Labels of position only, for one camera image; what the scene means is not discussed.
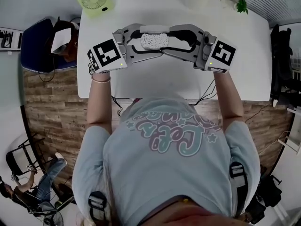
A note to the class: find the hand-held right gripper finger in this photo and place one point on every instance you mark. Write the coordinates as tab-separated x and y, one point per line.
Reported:
188	28
181	54

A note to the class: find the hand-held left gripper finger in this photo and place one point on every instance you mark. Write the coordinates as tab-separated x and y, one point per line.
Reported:
134	28
145	55

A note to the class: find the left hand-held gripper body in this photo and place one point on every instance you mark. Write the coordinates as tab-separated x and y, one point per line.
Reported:
105	54

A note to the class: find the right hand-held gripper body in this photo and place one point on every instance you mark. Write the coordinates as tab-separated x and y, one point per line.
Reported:
222	55

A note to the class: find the small white case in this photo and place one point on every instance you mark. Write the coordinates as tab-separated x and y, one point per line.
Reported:
154	41

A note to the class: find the person's right forearm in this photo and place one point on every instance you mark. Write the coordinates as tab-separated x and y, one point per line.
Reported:
229	102

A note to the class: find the person's left forearm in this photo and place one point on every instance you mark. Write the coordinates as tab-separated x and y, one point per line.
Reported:
100	107

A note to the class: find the thin gold bangle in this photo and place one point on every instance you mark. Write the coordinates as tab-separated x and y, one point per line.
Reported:
101	80

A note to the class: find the brown bag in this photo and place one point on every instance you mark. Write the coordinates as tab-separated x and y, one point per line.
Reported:
70	53

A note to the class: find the white paper sheet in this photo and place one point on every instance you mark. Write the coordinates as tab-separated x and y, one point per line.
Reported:
61	39

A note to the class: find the green desk fan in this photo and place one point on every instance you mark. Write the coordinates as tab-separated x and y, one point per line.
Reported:
95	0

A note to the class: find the small potted plant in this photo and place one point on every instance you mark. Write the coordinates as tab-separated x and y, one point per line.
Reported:
242	6

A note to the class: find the black office chair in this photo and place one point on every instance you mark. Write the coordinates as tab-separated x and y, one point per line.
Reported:
281	62

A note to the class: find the blue chair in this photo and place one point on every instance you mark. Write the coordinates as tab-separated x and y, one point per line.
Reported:
35	46

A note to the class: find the black stair railing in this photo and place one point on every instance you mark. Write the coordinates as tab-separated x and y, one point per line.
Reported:
9	40

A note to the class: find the person in printed t-shirt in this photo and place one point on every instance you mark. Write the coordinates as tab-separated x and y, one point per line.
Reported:
164	178

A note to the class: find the black folding chair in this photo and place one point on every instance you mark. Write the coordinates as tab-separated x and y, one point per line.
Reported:
16	159

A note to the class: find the black equipment bag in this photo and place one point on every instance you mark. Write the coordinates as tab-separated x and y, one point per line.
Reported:
265	196

